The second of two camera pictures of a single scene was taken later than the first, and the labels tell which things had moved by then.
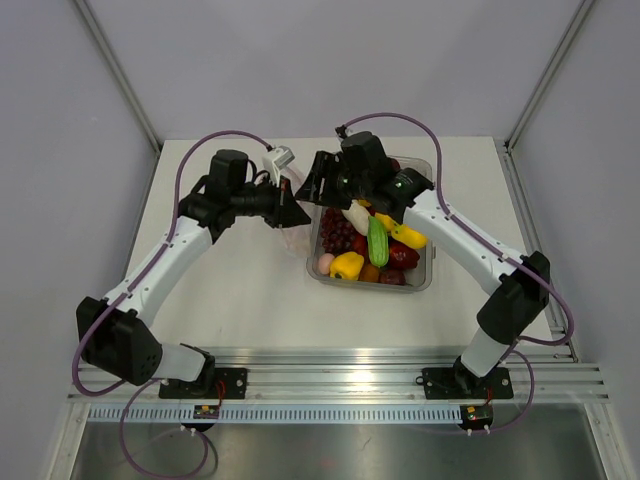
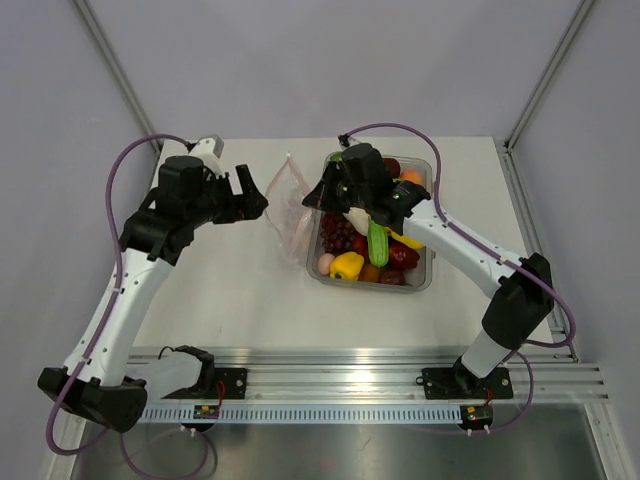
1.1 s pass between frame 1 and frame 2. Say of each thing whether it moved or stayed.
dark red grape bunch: stayed
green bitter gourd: stayed
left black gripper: moved
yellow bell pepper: stayed
